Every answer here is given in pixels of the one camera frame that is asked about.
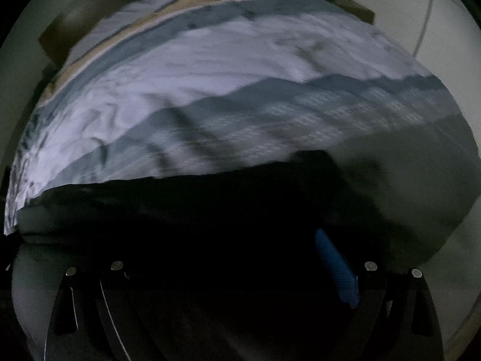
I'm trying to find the wooden headboard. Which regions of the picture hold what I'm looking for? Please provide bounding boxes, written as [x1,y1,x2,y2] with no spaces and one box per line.
[38,0,275,70]

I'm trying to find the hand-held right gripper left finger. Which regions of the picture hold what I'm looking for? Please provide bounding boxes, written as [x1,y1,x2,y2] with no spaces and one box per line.
[45,261,151,361]

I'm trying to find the black padded jacket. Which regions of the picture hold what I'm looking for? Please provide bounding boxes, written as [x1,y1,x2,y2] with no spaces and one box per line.
[15,150,414,361]

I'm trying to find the wooden nightstand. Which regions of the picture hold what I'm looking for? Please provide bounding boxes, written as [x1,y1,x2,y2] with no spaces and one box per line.
[338,0,375,25]

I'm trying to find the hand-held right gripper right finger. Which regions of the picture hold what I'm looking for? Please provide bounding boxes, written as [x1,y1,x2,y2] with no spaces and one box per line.
[315,228,446,361]

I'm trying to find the striped duvet bed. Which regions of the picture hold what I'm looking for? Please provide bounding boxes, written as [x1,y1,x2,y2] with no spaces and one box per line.
[4,0,481,361]

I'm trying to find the white wardrobe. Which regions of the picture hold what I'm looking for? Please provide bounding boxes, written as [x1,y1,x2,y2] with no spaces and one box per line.
[301,0,481,121]

